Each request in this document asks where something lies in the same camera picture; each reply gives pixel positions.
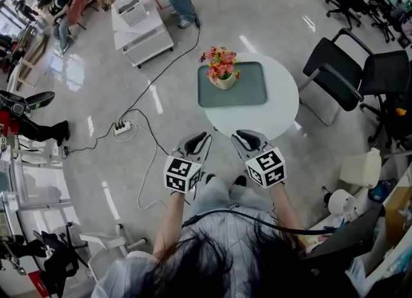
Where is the white frame table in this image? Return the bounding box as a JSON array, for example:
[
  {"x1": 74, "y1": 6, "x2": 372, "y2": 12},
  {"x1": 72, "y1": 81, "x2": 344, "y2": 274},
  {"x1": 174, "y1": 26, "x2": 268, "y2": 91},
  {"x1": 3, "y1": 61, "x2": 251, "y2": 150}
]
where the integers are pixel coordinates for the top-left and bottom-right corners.
[{"x1": 0, "y1": 142, "x2": 73, "y2": 211}]

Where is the white mesh chair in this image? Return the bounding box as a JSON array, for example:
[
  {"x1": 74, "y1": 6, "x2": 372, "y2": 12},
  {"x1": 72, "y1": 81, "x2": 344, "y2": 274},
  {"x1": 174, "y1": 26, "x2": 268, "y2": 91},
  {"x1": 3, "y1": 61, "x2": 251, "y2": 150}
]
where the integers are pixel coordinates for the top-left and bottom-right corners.
[{"x1": 78, "y1": 222, "x2": 147, "y2": 283}]

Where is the person's left forearm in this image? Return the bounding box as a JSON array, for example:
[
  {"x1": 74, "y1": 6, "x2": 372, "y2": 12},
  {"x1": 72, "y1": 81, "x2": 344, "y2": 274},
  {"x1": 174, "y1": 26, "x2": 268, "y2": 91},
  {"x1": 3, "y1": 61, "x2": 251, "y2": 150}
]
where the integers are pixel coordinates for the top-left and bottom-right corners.
[{"x1": 153, "y1": 190, "x2": 186, "y2": 259}]

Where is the long black power cable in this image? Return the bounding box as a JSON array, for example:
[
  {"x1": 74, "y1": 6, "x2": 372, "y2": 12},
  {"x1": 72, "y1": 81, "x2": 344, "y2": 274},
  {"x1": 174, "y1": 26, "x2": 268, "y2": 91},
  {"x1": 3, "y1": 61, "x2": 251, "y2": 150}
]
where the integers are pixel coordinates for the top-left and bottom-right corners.
[{"x1": 118, "y1": 16, "x2": 202, "y2": 126}]

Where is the flower pot with pink flowers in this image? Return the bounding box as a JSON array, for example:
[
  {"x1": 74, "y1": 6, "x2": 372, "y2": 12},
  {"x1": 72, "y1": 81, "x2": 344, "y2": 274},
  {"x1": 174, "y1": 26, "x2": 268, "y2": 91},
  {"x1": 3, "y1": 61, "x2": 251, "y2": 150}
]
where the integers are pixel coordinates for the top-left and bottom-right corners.
[{"x1": 198, "y1": 46, "x2": 241, "y2": 91}]

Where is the person's right forearm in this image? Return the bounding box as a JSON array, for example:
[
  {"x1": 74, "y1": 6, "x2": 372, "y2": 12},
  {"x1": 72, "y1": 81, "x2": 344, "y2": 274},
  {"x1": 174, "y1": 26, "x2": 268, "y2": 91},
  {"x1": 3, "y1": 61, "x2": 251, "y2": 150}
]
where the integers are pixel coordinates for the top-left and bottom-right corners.
[{"x1": 270, "y1": 182, "x2": 305, "y2": 249}]

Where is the black head camera cable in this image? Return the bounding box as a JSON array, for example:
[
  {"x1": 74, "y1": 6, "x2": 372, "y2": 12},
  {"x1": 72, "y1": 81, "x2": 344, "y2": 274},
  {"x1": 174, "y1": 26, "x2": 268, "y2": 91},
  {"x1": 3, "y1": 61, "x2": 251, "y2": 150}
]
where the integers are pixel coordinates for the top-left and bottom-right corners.
[{"x1": 182, "y1": 209, "x2": 339, "y2": 236}]

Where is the grey folded cloth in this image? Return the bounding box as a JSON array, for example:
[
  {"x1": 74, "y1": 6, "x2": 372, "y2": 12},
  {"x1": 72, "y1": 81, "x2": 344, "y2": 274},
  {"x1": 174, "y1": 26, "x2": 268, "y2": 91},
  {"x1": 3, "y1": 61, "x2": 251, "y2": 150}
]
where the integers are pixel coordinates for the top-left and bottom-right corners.
[{"x1": 118, "y1": 0, "x2": 141, "y2": 15}]

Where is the wooden low rack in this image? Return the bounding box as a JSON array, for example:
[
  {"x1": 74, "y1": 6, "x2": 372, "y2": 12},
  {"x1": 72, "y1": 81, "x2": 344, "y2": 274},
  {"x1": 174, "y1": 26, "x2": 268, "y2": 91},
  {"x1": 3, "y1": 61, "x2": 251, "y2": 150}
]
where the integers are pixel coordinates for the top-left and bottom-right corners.
[{"x1": 7, "y1": 37, "x2": 50, "y2": 93}]

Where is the cream plastic canister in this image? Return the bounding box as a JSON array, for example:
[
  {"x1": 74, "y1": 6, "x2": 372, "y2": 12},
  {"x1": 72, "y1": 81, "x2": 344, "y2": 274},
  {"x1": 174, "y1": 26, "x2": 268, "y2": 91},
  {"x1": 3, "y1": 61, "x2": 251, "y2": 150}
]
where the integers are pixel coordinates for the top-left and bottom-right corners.
[{"x1": 339, "y1": 147, "x2": 382, "y2": 190}]

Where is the white power strip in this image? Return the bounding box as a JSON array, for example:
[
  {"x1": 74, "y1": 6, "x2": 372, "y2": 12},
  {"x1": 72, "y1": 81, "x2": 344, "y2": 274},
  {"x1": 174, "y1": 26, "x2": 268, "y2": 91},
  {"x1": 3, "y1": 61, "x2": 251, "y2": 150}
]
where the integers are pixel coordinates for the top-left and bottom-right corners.
[{"x1": 113, "y1": 120, "x2": 133, "y2": 136}]

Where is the brown cardboard box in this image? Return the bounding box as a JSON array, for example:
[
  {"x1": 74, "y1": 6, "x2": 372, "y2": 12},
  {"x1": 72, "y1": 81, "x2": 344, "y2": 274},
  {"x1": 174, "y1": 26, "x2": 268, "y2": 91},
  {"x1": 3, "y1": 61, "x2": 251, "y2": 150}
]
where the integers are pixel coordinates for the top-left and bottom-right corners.
[{"x1": 384, "y1": 176, "x2": 412, "y2": 247}]

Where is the blue and black pouch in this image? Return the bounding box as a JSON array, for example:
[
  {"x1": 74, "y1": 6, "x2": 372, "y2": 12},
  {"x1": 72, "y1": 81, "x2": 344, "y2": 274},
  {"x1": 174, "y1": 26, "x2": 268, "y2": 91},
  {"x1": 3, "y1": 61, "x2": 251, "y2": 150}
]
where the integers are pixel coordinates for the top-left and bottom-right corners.
[{"x1": 367, "y1": 178, "x2": 398, "y2": 203}]

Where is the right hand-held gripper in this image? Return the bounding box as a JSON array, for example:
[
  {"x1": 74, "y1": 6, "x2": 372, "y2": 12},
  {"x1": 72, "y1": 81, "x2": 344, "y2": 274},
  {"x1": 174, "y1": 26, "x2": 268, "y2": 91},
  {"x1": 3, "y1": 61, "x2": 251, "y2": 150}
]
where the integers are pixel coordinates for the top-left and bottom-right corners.
[{"x1": 230, "y1": 129, "x2": 287, "y2": 190}]

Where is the round white side table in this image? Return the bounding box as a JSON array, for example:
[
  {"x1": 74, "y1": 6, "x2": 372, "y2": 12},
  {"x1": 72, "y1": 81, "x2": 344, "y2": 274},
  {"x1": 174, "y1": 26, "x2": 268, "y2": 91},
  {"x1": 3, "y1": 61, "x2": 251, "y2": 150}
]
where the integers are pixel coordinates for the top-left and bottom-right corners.
[{"x1": 201, "y1": 52, "x2": 301, "y2": 143}]

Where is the black chair with chrome frame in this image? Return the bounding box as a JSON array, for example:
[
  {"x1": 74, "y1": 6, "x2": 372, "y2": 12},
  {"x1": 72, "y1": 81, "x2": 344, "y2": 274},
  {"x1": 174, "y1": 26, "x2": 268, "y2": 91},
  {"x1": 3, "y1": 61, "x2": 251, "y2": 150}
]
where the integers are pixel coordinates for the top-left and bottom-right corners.
[{"x1": 297, "y1": 28, "x2": 411, "y2": 127}]

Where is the black cable with adapter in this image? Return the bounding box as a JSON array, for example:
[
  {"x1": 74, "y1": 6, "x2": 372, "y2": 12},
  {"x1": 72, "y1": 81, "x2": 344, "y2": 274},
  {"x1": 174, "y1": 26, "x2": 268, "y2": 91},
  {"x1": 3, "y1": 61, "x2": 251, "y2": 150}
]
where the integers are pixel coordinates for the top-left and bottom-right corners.
[{"x1": 61, "y1": 122, "x2": 117, "y2": 160}]

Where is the black laptop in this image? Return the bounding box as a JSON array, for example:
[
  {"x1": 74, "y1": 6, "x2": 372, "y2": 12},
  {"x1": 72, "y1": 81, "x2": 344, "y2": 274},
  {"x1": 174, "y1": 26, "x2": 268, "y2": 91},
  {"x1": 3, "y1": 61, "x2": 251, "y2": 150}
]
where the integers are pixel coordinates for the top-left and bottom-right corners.
[{"x1": 299, "y1": 204, "x2": 386, "y2": 263}]

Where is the person in grey shirt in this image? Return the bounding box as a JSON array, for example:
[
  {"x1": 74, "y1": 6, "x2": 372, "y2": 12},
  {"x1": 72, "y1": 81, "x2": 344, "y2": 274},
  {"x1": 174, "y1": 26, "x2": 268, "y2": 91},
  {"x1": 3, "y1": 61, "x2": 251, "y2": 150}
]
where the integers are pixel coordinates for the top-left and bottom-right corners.
[{"x1": 91, "y1": 208, "x2": 368, "y2": 298}]

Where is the white power cable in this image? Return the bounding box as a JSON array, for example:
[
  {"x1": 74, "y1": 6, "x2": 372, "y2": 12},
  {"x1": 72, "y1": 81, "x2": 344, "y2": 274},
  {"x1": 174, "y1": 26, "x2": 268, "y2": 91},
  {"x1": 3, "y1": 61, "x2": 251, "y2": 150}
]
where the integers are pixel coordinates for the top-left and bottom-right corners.
[{"x1": 112, "y1": 119, "x2": 169, "y2": 211}]

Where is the white desk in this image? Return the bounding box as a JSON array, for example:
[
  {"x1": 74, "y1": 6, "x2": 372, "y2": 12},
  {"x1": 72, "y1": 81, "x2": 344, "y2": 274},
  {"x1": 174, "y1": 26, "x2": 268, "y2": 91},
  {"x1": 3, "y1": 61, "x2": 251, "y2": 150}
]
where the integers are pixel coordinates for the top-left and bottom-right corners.
[{"x1": 305, "y1": 148, "x2": 412, "y2": 298}]

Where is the white low cabinet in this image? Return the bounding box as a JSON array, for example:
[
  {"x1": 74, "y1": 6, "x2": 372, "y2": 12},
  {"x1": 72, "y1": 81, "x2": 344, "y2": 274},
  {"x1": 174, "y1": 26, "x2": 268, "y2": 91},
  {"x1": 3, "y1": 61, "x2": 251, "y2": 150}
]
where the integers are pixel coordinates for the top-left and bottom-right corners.
[{"x1": 110, "y1": 0, "x2": 175, "y2": 69}]

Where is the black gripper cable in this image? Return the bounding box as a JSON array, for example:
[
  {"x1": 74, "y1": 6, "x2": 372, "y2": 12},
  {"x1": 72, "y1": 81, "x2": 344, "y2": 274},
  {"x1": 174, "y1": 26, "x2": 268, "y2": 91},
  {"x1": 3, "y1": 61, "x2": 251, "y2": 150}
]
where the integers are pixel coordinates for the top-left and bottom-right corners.
[{"x1": 121, "y1": 107, "x2": 171, "y2": 158}]

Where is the grey-green rectangular tray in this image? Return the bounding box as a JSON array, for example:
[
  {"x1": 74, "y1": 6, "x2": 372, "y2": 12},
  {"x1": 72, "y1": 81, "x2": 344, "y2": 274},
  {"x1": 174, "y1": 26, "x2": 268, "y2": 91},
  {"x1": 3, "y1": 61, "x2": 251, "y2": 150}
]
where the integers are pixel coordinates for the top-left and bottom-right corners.
[{"x1": 197, "y1": 61, "x2": 268, "y2": 108}]

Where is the white perforated basket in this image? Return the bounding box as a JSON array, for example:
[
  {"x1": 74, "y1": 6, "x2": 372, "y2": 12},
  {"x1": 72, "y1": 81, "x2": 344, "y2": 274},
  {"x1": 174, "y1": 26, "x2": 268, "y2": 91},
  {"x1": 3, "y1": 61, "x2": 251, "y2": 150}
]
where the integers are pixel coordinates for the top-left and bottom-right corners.
[{"x1": 115, "y1": 0, "x2": 149, "y2": 28}]

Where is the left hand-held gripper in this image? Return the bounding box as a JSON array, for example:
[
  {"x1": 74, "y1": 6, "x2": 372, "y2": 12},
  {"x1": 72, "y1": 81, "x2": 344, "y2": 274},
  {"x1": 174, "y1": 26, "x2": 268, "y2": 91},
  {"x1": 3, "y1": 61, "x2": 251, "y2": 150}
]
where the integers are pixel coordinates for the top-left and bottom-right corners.
[{"x1": 163, "y1": 131, "x2": 214, "y2": 194}]

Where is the white tape roll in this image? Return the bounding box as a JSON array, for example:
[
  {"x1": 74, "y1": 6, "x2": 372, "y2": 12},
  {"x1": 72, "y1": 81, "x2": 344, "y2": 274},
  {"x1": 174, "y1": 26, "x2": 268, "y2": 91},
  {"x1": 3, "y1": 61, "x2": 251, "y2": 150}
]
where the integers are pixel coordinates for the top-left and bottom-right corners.
[{"x1": 328, "y1": 188, "x2": 357, "y2": 216}]

